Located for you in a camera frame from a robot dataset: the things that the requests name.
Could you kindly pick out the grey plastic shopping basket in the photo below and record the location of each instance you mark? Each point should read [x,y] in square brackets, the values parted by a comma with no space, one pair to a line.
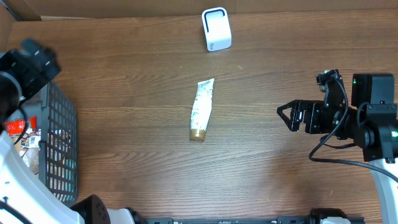
[58,148]

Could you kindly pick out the white barcode scanner stand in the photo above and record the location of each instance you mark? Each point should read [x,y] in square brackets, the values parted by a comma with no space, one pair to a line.
[217,29]

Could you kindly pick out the black rail at table edge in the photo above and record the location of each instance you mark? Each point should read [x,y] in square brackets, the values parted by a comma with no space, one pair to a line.
[315,216]

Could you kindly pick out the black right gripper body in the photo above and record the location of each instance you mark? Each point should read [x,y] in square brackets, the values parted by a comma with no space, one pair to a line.
[321,119]

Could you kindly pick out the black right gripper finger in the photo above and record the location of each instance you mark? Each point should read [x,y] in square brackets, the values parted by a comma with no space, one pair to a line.
[291,104]
[292,122]

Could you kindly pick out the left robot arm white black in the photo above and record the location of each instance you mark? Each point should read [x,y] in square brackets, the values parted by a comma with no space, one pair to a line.
[23,197]

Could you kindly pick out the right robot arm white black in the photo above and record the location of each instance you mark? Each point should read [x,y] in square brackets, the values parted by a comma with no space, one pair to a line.
[368,116]

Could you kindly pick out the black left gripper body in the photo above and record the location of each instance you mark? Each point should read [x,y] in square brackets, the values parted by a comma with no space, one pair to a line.
[30,79]

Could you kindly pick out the orange spaghetti package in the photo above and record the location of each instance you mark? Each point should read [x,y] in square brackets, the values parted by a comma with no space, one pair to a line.
[30,138]

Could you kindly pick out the white tube with gold cap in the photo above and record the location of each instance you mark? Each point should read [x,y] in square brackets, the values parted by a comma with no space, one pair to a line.
[201,110]

